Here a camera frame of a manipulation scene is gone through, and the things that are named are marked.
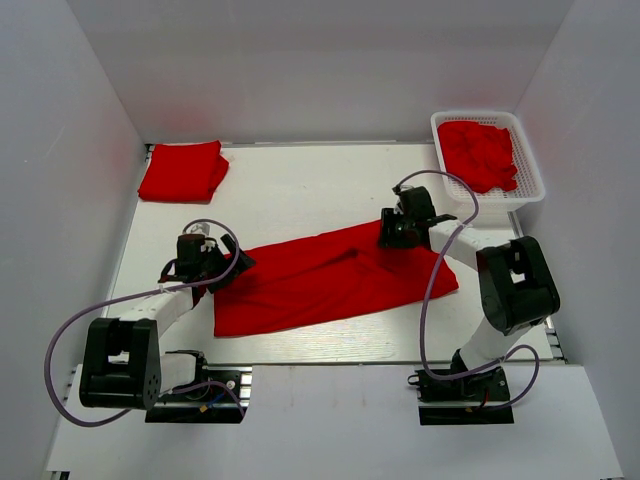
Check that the folded red t shirt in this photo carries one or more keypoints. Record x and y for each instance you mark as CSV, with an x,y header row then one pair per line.
x,y
184,173

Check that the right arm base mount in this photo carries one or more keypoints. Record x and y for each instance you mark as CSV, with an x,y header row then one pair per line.
x,y
470,401

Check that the white plastic basket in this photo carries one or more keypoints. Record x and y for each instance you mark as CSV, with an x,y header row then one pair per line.
x,y
530,187

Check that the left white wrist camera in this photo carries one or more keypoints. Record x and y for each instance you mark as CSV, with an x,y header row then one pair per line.
x,y
202,228

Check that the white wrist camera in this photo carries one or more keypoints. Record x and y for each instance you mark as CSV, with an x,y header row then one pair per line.
x,y
202,228
404,195

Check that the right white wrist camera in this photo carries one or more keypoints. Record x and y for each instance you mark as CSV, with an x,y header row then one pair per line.
x,y
404,195

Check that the red shirts pile in basket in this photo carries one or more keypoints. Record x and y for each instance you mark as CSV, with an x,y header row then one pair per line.
x,y
480,155

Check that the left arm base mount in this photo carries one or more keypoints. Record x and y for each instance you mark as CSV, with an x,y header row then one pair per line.
x,y
211,403

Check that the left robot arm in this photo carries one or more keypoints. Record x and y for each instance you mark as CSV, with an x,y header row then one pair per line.
x,y
123,366

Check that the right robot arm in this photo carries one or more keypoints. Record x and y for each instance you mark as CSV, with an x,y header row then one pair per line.
x,y
516,287

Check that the red t shirt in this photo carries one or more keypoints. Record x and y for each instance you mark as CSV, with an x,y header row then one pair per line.
x,y
331,276
184,173

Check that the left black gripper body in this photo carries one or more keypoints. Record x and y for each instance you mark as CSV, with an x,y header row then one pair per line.
x,y
216,265

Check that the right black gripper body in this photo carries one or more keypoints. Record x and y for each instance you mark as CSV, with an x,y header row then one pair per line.
x,y
395,230

